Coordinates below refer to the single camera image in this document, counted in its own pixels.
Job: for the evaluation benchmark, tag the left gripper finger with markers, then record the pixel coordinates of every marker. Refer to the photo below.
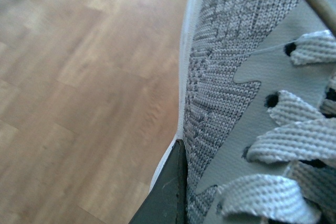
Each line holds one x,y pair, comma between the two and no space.
166,203

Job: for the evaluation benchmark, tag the grey sneaker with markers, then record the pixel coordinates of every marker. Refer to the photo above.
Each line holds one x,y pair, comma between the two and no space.
257,113

